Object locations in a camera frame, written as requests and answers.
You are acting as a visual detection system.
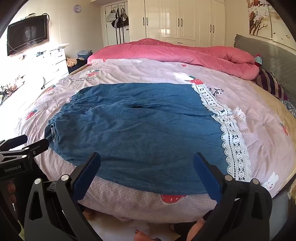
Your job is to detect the grey padded headboard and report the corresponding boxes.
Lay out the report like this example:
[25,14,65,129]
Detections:
[233,34,296,102]

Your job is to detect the black wall television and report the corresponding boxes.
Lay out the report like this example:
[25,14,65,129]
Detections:
[6,15,48,56]

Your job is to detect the floral wall painting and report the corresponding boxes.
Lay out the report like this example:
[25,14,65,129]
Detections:
[246,0,292,43]

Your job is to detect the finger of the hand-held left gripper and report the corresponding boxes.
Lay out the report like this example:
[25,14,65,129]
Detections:
[0,135,28,151]
[23,138,50,161]

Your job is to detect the folded blue clothes pile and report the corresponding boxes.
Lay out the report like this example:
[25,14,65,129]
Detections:
[77,49,93,61]

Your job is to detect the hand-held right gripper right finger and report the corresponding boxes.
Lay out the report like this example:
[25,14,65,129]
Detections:
[193,152,273,241]

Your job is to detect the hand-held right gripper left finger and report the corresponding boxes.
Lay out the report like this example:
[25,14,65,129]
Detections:
[23,152,101,241]

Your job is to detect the black striped hanging bag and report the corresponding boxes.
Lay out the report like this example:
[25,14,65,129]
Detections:
[111,8,123,29]

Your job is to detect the white dresser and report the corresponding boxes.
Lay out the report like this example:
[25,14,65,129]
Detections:
[20,43,70,80]

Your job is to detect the pink comforter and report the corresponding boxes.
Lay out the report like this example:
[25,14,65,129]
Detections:
[87,38,260,80]

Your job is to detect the person's bare foot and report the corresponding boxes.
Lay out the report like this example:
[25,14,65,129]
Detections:
[134,228,163,241]

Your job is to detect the pink strawberry printed quilt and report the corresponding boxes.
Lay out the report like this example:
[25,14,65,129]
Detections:
[14,58,289,223]

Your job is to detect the white wardrobe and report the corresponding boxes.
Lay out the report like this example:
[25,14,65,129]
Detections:
[144,0,226,47]

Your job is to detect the striped pillow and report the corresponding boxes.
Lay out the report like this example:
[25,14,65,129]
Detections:
[252,68,289,101]

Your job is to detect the white door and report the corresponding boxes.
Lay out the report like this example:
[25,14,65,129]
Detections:
[100,1,130,47]

